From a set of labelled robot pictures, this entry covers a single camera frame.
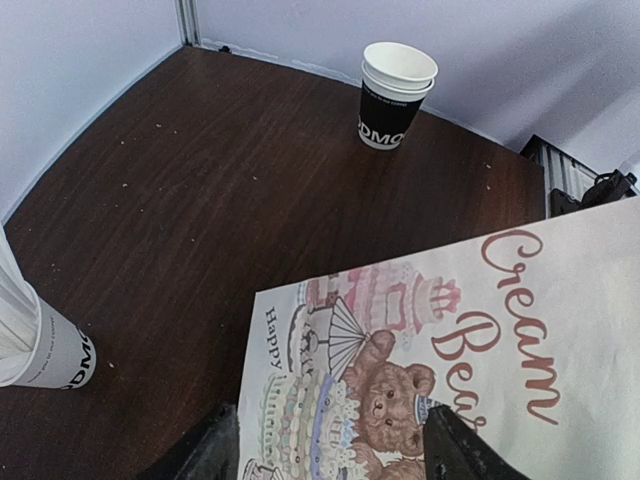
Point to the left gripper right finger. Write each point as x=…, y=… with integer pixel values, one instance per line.
x=453, y=451

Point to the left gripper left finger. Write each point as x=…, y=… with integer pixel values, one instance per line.
x=209, y=450

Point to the white paper takeout bag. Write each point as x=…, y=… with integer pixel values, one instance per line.
x=529, y=335

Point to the stack of paper cups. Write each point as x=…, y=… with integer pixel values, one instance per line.
x=396, y=78

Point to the white cup holding straws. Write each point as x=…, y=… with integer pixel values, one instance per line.
x=63, y=357

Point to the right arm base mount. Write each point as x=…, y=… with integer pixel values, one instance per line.
x=607, y=188

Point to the right aluminium corner post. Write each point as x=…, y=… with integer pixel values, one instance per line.
x=187, y=14

